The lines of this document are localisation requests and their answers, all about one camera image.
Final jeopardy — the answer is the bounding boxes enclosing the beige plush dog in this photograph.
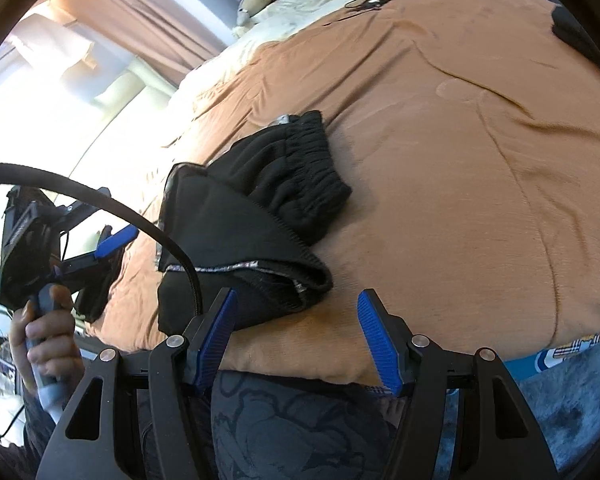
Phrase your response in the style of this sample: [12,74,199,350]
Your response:
[232,0,283,38]

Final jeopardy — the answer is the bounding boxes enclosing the pink curtain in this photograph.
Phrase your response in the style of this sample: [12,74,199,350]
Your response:
[52,0,251,81]

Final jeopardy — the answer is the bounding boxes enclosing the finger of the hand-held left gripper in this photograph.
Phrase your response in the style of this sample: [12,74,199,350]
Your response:
[54,186,115,233]
[60,224,140,293]

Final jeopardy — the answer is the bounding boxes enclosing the orange blanket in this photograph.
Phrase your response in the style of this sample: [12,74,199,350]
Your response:
[85,0,600,386]

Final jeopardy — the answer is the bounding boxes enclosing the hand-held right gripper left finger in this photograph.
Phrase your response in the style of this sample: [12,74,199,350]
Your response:
[35,287,241,480]

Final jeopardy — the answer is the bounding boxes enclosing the grey fluffy rug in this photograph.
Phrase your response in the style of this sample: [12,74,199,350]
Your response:
[445,340,600,480]

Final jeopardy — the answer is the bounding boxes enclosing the black sleeved cable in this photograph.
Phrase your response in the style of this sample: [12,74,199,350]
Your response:
[0,162,203,321]

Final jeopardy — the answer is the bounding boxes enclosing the black pants with white print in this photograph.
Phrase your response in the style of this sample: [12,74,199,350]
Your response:
[207,110,353,251]

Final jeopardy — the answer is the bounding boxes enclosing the cream duvet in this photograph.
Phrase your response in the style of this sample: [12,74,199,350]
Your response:
[180,0,431,91]

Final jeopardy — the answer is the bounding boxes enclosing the black earphone cable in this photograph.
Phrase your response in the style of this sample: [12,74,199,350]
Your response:
[322,0,440,26]

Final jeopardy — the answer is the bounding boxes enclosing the person's left hand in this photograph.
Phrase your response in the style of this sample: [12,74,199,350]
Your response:
[9,284,83,392]

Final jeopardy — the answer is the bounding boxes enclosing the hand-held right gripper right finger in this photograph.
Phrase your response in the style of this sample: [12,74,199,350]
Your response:
[357,287,563,480]

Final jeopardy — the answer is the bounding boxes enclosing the bear print pants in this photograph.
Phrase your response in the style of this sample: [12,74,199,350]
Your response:
[156,162,334,336]

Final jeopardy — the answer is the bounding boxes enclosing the cream padded headboard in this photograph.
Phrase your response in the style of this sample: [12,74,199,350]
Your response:
[0,55,181,196]

